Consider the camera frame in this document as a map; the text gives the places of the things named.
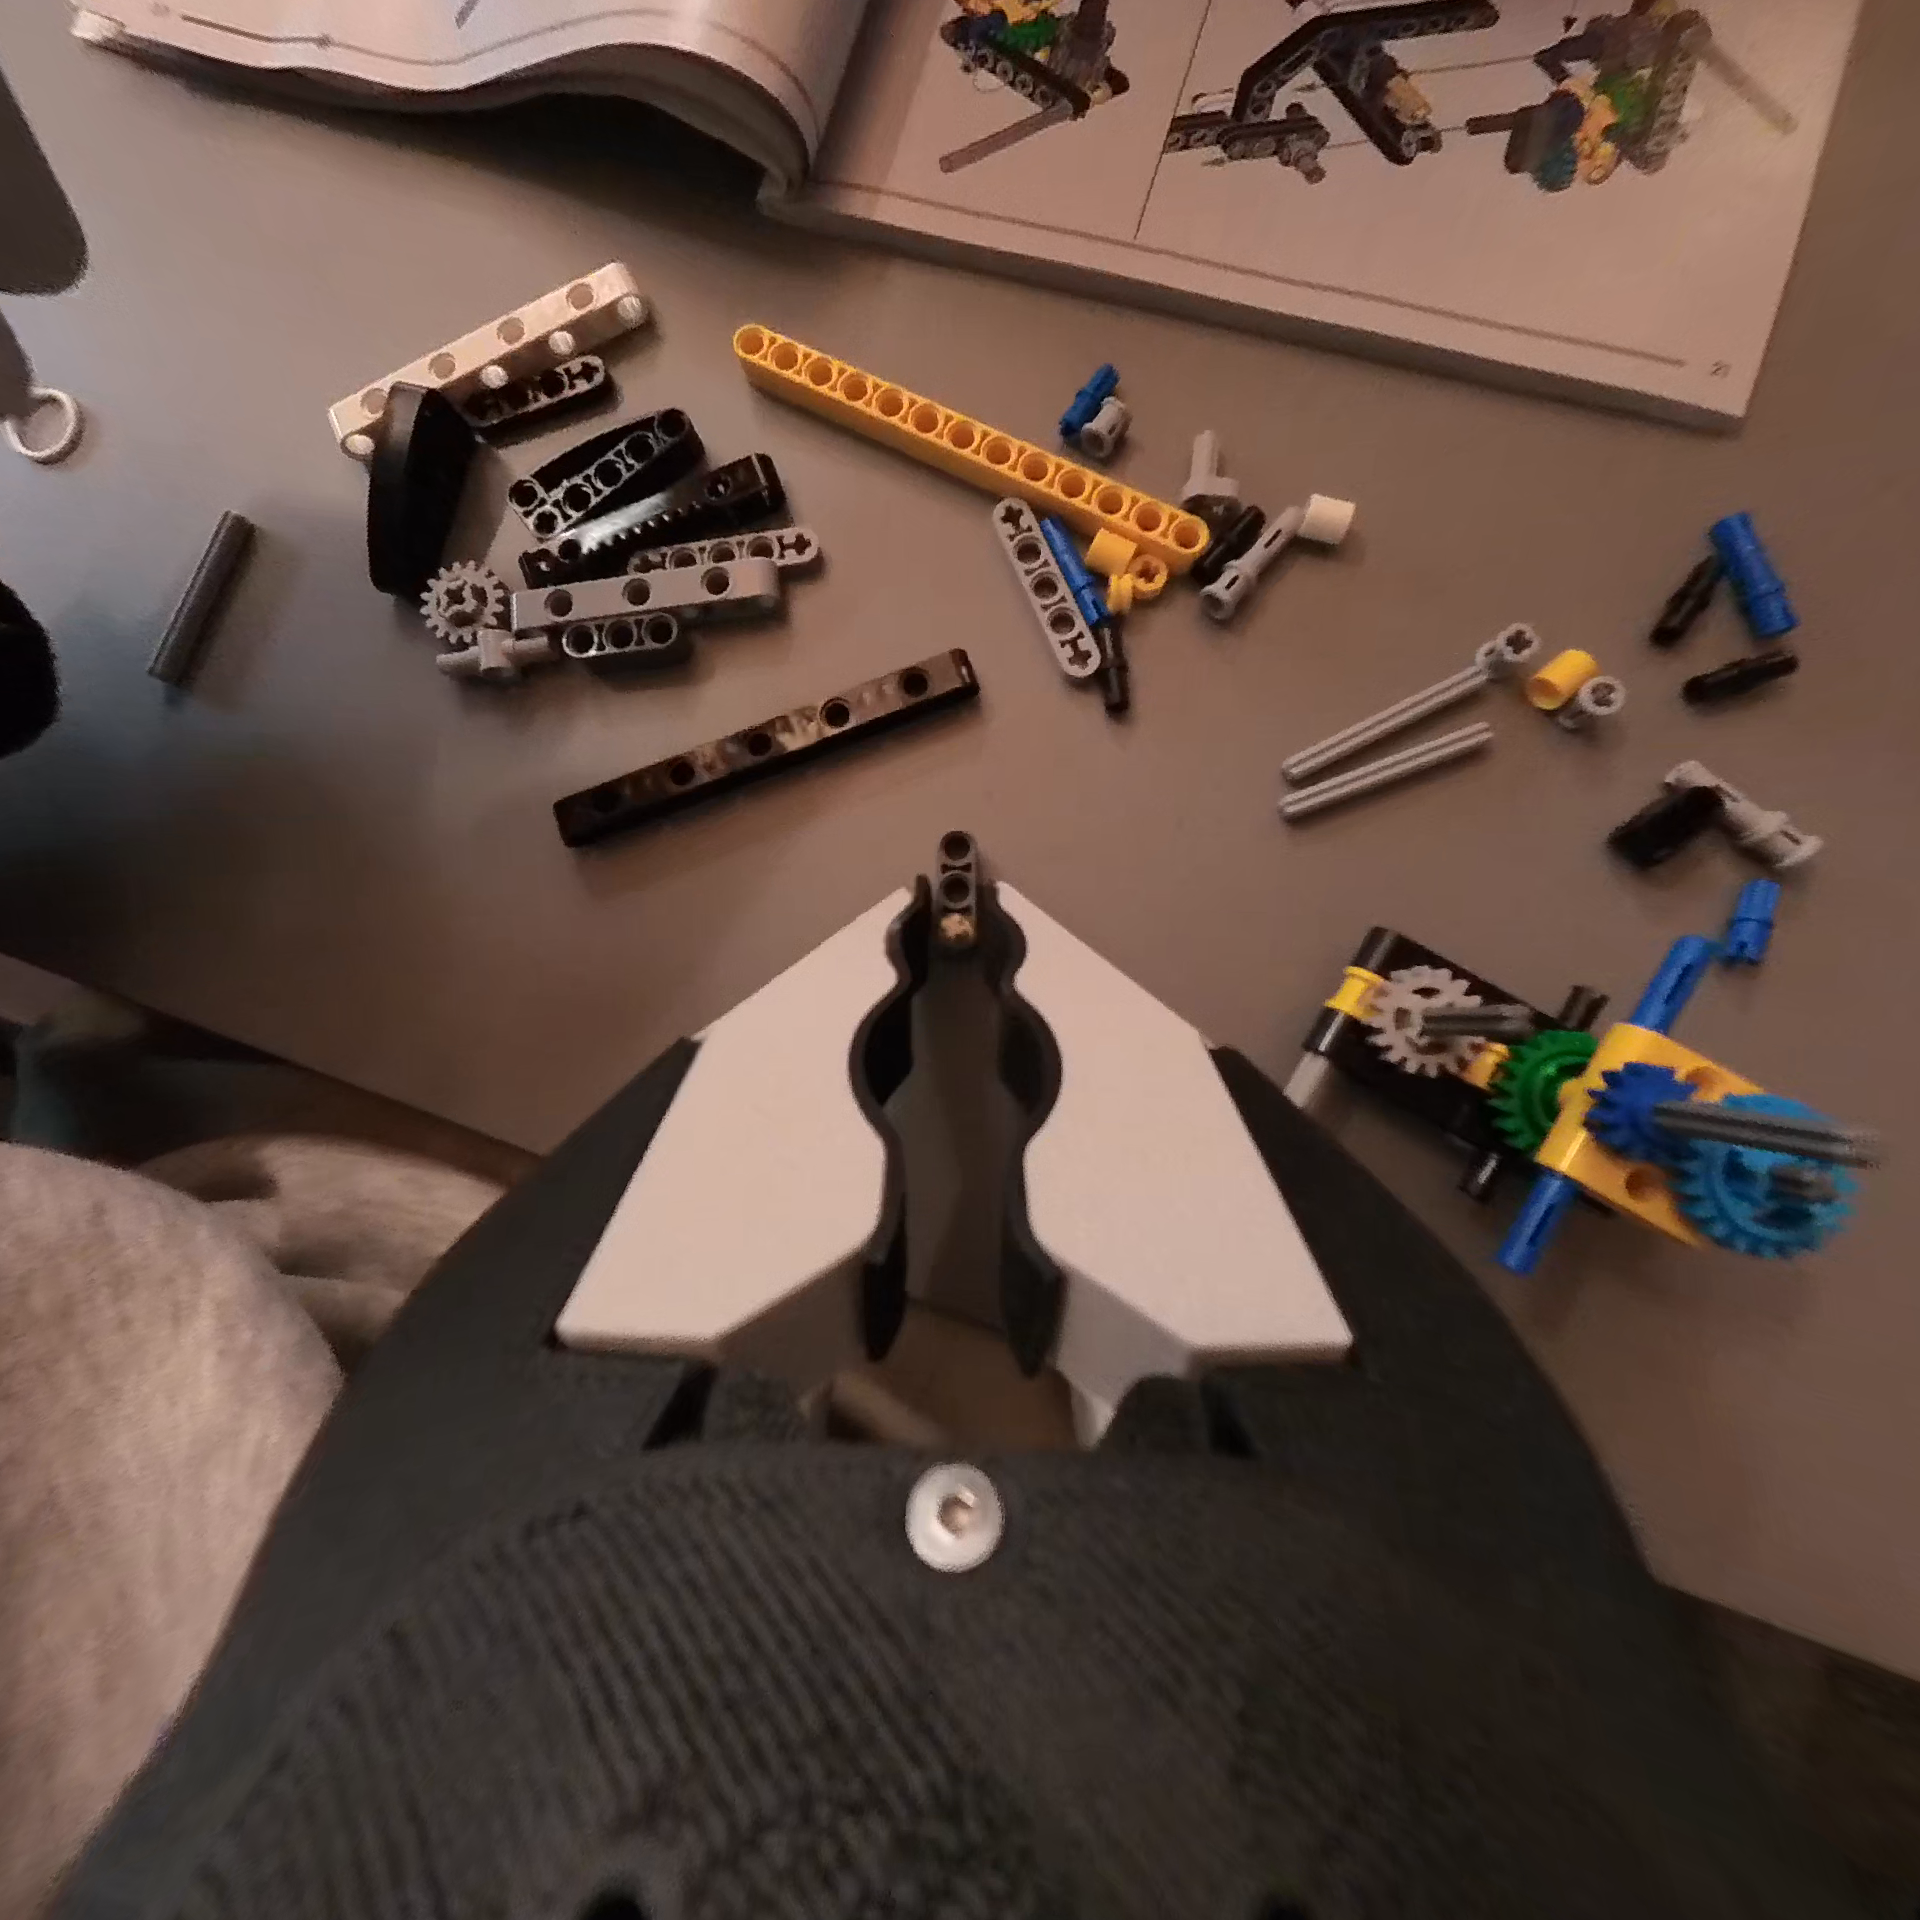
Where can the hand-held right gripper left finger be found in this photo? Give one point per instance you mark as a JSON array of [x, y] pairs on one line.
[[735, 1185]]

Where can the light grey lego axle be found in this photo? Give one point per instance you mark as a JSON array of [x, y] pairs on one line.
[[1390, 771]]

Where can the grey lego axle with connector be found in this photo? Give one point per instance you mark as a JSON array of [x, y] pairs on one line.
[[1395, 716]]

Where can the long yellow lego beam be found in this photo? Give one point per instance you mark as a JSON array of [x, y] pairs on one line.
[[901, 443]]

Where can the yellow lego bush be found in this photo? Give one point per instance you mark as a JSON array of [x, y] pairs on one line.
[[1559, 683], [1116, 563]]

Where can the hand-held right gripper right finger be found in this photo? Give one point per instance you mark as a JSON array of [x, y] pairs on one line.
[[1186, 1185]]

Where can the dark grey lego axle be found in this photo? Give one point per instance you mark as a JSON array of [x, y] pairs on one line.
[[204, 600]]

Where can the open lego instruction booklet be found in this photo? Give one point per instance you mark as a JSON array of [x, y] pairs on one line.
[[1351, 224]]

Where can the black curved lego panel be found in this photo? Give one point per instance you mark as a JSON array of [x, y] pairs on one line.
[[413, 495]]

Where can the lego gear assembly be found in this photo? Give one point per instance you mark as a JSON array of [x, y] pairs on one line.
[[1620, 1080]]

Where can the black lego gear rack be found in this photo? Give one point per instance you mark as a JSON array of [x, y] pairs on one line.
[[749, 483]]

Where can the black lego pin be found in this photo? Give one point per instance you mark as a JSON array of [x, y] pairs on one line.
[[1116, 668], [1682, 604], [1739, 678], [1233, 538]]

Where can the blue and grey lego connector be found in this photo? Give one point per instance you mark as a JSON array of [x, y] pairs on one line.
[[1102, 427]]

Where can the grey lego gear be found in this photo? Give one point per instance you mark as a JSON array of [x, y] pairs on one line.
[[443, 592]]

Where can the light grey lego pin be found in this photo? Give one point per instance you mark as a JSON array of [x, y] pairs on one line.
[[1757, 821]]

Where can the grey lego pin white bush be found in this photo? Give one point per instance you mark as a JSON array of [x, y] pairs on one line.
[[1246, 578]]

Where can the black lego connector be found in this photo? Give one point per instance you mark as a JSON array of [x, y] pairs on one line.
[[1651, 833]]

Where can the small blue lego pin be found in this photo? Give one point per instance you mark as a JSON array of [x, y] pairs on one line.
[[1750, 923]]

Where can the small thin black lego beam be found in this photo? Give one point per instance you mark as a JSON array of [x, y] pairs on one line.
[[533, 395]]

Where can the white lego beam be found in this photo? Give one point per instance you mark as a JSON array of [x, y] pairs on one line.
[[396, 396]]

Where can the white rubber band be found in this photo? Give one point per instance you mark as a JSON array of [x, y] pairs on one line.
[[75, 427]]

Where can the dark grey three-hole lego beam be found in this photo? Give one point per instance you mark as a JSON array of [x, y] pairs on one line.
[[960, 870], [598, 641]]

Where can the thin light grey lego liftarm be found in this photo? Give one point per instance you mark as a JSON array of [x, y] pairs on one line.
[[720, 558], [1051, 592]]

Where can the long black lego beam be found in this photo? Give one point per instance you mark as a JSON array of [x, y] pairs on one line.
[[749, 743]]

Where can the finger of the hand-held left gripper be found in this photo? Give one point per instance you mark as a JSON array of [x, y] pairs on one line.
[[22, 675], [40, 180]]

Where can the black curved lego liftarm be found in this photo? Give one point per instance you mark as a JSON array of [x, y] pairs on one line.
[[608, 447]]

